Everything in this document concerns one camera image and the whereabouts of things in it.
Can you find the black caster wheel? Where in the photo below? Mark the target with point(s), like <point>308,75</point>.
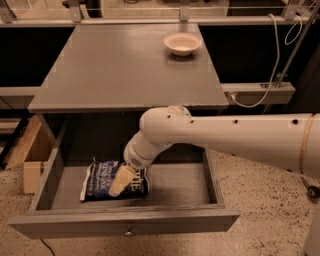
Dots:
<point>312,191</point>

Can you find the white paper bowl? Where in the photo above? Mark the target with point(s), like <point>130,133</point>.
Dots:
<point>182,44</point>

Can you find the grey cabinet with counter top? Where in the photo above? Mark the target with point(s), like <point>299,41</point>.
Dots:
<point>107,75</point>

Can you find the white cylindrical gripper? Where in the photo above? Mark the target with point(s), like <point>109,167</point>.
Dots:
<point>132,159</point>

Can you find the grey metal rail shelf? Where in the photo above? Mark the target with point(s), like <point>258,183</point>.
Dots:
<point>260,91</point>

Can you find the wooden box on floor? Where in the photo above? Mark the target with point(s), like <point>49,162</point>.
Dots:
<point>31,153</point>

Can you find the round metal drawer knob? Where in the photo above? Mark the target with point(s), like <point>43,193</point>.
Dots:
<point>129,232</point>

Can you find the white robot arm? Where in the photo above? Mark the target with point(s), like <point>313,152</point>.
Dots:
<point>289,141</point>

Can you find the blue chip bag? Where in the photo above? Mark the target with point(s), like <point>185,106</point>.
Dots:
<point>99,182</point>

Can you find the grey open drawer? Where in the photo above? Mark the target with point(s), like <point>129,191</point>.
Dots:
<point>184,194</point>

